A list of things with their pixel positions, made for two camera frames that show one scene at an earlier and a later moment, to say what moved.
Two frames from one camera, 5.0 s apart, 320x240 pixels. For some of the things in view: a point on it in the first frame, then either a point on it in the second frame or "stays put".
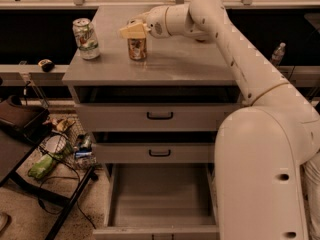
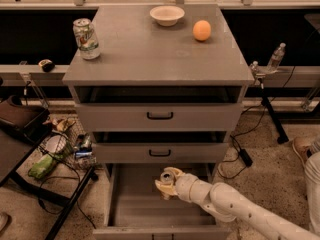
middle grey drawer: [154, 147] stays put
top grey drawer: [154, 108] stays put
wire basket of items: [71, 145] stays put
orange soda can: [137, 48] → [166, 176]
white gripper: [155, 23] → [185, 187]
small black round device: [47, 65] stays put
